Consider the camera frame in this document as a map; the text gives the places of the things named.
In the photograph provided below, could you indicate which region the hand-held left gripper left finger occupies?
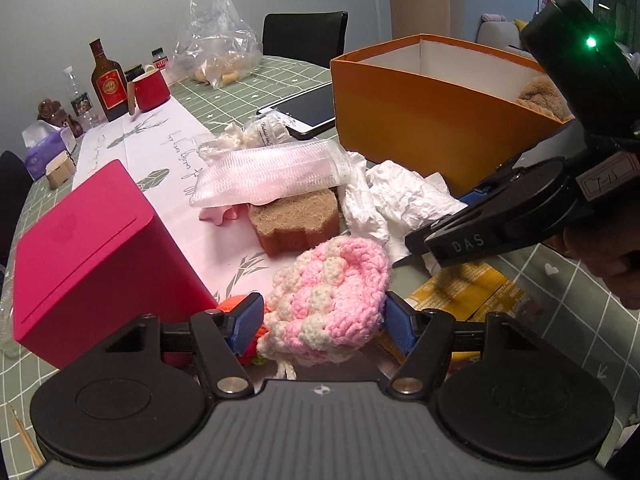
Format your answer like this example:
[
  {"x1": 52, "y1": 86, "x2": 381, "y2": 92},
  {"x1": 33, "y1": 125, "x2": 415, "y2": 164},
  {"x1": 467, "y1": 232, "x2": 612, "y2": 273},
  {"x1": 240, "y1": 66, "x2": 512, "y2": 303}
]
[{"x1": 102, "y1": 292, "x2": 265, "y2": 398}]

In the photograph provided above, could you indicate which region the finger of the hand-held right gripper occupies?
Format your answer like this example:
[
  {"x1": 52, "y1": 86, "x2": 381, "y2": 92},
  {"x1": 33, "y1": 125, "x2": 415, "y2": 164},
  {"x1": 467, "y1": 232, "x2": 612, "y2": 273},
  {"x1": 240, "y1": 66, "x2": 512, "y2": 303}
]
[
  {"x1": 405, "y1": 195, "x2": 507, "y2": 269},
  {"x1": 459, "y1": 154, "x2": 566, "y2": 207}
]

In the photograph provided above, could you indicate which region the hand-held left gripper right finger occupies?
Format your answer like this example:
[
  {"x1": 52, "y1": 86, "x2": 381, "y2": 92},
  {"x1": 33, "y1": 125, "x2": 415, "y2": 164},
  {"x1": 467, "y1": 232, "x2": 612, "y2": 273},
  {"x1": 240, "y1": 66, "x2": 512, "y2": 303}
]
[{"x1": 382, "y1": 291, "x2": 543, "y2": 396}]

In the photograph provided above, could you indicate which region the pink white crocheted pouch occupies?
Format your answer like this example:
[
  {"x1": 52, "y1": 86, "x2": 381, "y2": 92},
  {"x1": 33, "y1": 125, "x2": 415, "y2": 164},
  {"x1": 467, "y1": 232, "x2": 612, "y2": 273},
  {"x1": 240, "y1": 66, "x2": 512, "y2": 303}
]
[{"x1": 255, "y1": 237, "x2": 392, "y2": 379}]

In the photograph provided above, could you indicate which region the orange cardboard box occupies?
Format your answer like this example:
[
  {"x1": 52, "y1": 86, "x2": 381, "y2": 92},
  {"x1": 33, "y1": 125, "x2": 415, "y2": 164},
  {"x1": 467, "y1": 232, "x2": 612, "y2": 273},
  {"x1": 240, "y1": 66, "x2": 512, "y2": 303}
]
[{"x1": 330, "y1": 34, "x2": 576, "y2": 198}]

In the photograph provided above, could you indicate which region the person's right hand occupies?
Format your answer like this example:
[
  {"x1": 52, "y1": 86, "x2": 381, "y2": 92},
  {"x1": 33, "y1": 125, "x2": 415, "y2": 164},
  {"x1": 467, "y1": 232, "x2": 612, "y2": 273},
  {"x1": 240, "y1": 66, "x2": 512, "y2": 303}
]
[{"x1": 550, "y1": 205, "x2": 640, "y2": 312}]

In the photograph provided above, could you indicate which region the orange crocheted item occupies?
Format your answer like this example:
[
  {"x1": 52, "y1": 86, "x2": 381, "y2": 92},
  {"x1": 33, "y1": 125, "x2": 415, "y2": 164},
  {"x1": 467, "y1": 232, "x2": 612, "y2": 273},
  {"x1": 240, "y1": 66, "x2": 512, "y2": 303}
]
[{"x1": 217, "y1": 294, "x2": 269, "y2": 366}]

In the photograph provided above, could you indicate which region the yellow snack packet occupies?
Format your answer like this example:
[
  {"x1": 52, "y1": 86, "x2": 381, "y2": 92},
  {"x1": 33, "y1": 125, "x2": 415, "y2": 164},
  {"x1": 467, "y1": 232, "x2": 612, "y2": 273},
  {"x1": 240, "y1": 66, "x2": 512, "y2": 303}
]
[{"x1": 377, "y1": 262, "x2": 536, "y2": 361}]

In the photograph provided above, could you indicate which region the brown plush toy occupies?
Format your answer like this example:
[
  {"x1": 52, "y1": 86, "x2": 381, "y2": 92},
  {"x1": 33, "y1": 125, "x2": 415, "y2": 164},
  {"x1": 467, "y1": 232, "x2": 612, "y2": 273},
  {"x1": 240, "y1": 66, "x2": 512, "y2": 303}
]
[{"x1": 515, "y1": 74, "x2": 572, "y2": 122}]

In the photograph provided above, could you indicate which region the crumpled white tissue paper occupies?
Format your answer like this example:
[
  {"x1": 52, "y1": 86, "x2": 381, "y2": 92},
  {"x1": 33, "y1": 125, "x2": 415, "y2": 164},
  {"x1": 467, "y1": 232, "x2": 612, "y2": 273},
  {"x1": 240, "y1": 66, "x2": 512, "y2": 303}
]
[{"x1": 340, "y1": 152, "x2": 466, "y2": 276}]

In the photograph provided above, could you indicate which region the brown loofah sponge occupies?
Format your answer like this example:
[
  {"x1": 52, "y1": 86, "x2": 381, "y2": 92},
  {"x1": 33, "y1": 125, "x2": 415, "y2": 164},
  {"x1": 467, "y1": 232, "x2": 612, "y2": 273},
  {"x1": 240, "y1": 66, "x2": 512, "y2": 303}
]
[{"x1": 248, "y1": 187, "x2": 342, "y2": 259}]

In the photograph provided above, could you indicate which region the grey sofa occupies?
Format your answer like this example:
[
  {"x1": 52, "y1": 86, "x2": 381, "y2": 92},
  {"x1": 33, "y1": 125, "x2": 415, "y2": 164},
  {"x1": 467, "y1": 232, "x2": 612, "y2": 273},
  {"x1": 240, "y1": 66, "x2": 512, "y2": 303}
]
[{"x1": 475, "y1": 14, "x2": 541, "y2": 57}]

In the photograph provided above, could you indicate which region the clear mesh plastic sleeve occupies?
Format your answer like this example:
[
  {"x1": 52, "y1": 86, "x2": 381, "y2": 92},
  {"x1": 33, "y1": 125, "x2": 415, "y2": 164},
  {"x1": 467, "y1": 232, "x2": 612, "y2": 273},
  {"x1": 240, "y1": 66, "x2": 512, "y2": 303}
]
[{"x1": 189, "y1": 140, "x2": 368, "y2": 208}]

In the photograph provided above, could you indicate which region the magenta plastic box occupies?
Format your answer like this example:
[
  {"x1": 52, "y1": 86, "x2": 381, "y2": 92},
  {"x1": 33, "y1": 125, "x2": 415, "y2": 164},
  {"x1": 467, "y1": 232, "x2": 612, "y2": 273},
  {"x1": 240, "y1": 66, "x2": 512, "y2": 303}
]
[{"x1": 11, "y1": 159, "x2": 218, "y2": 370}]

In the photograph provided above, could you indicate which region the white tablet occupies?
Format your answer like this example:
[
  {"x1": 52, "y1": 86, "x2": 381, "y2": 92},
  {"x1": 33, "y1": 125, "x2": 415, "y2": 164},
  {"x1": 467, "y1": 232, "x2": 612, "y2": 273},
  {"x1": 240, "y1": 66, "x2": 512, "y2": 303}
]
[{"x1": 256, "y1": 81, "x2": 338, "y2": 141}]

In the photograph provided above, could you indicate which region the clear wrapped white packet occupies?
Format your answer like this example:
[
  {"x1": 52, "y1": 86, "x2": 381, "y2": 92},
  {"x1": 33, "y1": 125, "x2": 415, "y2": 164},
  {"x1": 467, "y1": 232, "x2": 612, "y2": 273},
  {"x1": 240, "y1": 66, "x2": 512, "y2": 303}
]
[{"x1": 242, "y1": 112, "x2": 300, "y2": 150}]

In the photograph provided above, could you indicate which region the white printed table runner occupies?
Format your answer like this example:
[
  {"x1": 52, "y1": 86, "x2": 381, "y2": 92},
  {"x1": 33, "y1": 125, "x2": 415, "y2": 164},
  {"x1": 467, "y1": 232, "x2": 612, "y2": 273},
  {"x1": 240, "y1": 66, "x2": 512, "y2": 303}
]
[{"x1": 70, "y1": 95, "x2": 281, "y2": 306}]

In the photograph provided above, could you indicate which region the black chair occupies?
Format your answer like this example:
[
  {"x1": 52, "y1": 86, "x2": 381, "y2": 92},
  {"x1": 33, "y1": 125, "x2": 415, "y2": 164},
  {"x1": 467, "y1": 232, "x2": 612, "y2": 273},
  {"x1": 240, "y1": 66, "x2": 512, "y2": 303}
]
[{"x1": 262, "y1": 11, "x2": 349, "y2": 68}]

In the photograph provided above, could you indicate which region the small wooden box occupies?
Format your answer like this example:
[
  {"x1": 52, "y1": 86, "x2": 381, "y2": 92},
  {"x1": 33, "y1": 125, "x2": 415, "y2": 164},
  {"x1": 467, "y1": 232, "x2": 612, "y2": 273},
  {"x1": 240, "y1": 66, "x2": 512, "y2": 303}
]
[{"x1": 44, "y1": 152, "x2": 77, "y2": 190}]

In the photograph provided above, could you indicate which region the bamboo skewer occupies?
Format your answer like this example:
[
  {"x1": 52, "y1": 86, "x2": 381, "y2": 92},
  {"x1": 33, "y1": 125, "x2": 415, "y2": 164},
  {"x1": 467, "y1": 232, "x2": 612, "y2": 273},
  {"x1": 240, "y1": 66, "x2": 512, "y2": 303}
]
[{"x1": 6, "y1": 402, "x2": 46, "y2": 467}]

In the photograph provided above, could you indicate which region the red mug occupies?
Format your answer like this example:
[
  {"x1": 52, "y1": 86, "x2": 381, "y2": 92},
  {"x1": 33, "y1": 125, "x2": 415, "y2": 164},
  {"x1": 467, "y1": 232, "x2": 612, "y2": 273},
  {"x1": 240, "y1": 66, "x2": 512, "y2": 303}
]
[{"x1": 125, "y1": 71, "x2": 172, "y2": 116}]

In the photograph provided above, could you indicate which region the purple tissue box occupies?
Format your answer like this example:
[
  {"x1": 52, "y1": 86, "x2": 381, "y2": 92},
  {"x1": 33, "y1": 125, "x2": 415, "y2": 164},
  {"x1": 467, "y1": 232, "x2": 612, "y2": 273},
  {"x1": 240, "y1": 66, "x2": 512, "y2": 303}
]
[{"x1": 21, "y1": 122, "x2": 76, "y2": 181}]

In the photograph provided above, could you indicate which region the dark chair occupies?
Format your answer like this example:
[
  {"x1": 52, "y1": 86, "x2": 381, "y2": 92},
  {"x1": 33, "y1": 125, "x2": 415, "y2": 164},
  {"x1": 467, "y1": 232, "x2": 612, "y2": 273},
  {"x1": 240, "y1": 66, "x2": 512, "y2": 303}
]
[{"x1": 0, "y1": 150, "x2": 33, "y2": 266}]

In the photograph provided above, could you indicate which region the clear plastic water bottle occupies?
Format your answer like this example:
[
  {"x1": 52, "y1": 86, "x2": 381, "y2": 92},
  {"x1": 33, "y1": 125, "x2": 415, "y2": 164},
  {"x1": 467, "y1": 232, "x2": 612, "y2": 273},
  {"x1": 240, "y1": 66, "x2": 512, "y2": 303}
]
[{"x1": 62, "y1": 66, "x2": 101, "y2": 133}]

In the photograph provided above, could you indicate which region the brown liquor bottle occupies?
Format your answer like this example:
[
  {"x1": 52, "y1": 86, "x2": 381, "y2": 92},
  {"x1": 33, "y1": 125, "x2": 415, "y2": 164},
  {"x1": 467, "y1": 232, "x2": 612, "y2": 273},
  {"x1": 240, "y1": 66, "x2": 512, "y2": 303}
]
[{"x1": 89, "y1": 38, "x2": 132, "y2": 122}]

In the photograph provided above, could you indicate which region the brown bear figurine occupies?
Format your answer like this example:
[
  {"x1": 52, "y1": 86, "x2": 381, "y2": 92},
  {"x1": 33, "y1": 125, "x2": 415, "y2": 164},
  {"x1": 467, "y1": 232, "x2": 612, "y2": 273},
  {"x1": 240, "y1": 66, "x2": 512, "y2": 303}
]
[{"x1": 37, "y1": 99, "x2": 85, "y2": 138}]

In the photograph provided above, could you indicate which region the clear plastic bag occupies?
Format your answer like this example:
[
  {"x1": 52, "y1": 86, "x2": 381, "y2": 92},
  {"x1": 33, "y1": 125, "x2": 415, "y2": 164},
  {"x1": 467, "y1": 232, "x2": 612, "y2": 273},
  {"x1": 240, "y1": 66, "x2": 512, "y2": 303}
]
[{"x1": 167, "y1": 0, "x2": 263, "y2": 90}]

